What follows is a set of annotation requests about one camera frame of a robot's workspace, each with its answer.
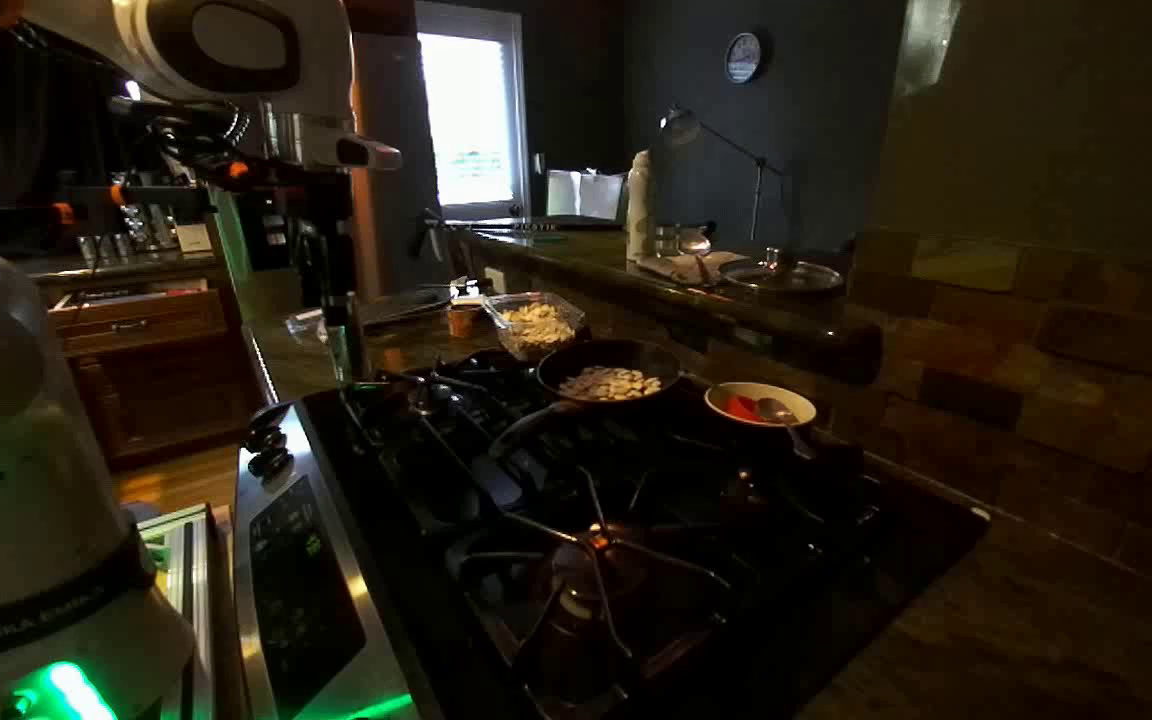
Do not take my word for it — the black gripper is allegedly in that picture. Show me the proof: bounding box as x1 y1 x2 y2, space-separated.
285 163 370 307

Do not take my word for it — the black frying pan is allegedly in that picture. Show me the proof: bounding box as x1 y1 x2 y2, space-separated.
488 336 688 457

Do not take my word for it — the clear plastic bowl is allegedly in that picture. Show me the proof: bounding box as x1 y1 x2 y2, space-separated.
488 288 592 364

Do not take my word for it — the small white bowl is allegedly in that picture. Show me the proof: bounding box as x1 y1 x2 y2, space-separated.
700 374 821 435

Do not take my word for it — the stainless steel refrigerator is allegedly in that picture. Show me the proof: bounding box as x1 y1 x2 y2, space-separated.
350 33 451 303

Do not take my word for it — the small shiny glass cup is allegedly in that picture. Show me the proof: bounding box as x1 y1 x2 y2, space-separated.
285 303 342 352

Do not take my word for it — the dark slim bottle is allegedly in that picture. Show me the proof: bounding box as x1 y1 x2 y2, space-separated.
327 288 371 383

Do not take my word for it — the wooden drawer cabinet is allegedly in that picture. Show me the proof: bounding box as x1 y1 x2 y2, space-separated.
42 262 269 470

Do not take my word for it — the pale popcorn heap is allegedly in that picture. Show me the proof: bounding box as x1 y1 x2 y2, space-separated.
501 298 583 352

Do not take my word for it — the white box appliance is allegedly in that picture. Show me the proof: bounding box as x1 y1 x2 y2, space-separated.
539 163 627 224

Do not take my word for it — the white plastic bottle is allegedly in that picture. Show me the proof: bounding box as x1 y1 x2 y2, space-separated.
622 142 663 268

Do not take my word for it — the black desk lamp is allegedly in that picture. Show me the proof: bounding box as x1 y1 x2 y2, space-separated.
651 109 803 277

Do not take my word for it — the black gas stove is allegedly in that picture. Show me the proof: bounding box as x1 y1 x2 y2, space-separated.
229 336 993 720

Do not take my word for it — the black camera on stand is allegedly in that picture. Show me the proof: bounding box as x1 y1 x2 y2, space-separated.
47 91 261 231

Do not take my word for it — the metal robot mount plate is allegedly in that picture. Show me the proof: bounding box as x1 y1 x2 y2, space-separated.
133 499 229 720

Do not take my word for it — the round wall clock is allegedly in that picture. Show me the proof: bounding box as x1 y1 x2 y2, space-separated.
726 27 767 89

